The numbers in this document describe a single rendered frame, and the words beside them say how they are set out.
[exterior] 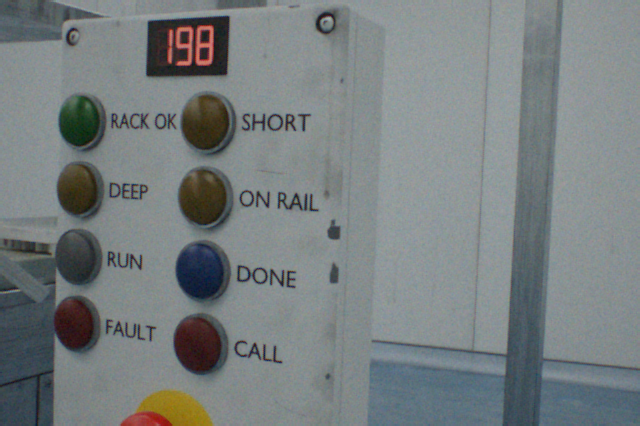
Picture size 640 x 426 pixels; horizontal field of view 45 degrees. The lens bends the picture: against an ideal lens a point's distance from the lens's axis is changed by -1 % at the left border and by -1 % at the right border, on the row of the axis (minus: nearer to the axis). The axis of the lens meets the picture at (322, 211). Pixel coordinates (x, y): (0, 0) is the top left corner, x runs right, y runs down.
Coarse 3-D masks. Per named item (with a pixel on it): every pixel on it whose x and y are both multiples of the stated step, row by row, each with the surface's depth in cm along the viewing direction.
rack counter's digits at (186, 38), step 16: (160, 32) 38; (176, 32) 38; (192, 32) 38; (208, 32) 37; (160, 48) 39; (176, 48) 38; (192, 48) 38; (208, 48) 37; (160, 64) 39; (176, 64) 38; (192, 64) 38; (208, 64) 37
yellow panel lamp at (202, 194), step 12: (192, 180) 37; (204, 180) 37; (216, 180) 37; (180, 192) 38; (192, 192) 37; (204, 192) 37; (216, 192) 37; (180, 204) 38; (192, 204) 37; (204, 204) 37; (216, 204) 37; (192, 216) 37; (204, 216) 37; (216, 216) 37
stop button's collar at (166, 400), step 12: (156, 396) 39; (168, 396) 39; (180, 396) 39; (144, 408) 40; (156, 408) 39; (168, 408) 39; (180, 408) 39; (192, 408) 38; (180, 420) 39; (192, 420) 38; (204, 420) 38
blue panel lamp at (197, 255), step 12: (192, 252) 37; (204, 252) 37; (216, 252) 37; (180, 264) 38; (192, 264) 37; (204, 264) 37; (216, 264) 37; (180, 276) 38; (192, 276) 37; (204, 276) 37; (216, 276) 37; (192, 288) 37; (204, 288) 37; (216, 288) 37
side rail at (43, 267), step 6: (30, 258) 124; (36, 258) 124; (42, 258) 124; (48, 258) 125; (54, 258) 126; (18, 264) 120; (24, 264) 121; (30, 264) 122; (36, 264) 123; (42, 264) 124; (48, 264) 125; (54, 264) 126; (24, 270) 121; (30, 270) 122; (36, 270) 123; (42, 270) 124; (48, 270) 125; (54, 270) 126; (0, 276) 117; (36, 276) 123; (42, 276) 124; (48, 276) 125; (54, 276) 127; (0, 282) 117; (6, 282) 118
